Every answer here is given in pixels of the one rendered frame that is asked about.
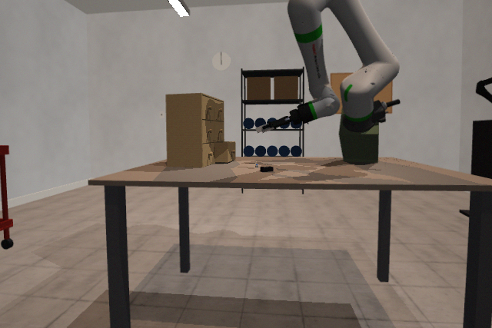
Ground tan wooden chest of drawers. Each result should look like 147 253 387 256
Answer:
166 93 224 167

